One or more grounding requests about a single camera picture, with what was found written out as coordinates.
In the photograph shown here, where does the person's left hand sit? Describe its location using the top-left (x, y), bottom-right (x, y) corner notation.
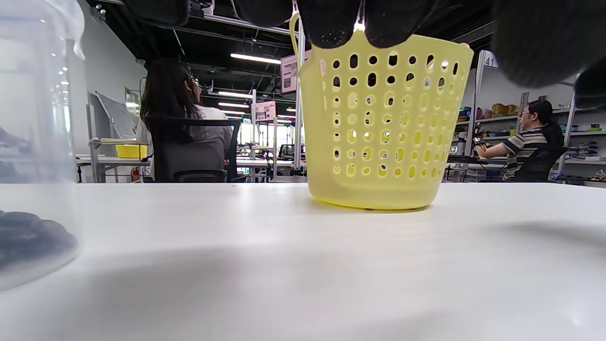
top-left (123, 0), bottom-right (606, 109)

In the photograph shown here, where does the pink hanging sign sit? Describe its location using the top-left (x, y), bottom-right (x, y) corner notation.
top-left (280, 50), bottom-right (313, 94)
top-left (255, 100), bottom-right (277, 122)

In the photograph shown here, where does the white metal storage shelf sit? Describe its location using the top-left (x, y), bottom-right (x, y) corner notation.
top-left (454, 50), bottom-right (606, 188)

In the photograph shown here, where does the yellow perforated laundry basket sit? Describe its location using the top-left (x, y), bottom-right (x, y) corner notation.
top-left (290, 12), bottom-right (474, 212)

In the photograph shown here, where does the white ceiling light strip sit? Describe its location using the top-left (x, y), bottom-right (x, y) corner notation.
top-left (230, 53), bottom-right (283, 65)

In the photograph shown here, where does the yellow plastic bin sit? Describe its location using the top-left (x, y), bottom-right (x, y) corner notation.
top-left (115, 144), bottom-right (149, 160)

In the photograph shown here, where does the pile of black Go stones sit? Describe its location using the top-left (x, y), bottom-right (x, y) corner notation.
top-left (0, 210), bottom-right (77, 280)

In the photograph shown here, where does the black office chair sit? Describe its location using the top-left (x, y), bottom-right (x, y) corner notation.
top-left (149, 116), bottom-right (243, 183)

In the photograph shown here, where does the clear plastic measuring container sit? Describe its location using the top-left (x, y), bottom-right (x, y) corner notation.
top-left (0, 0), bottom-right (87, 292)

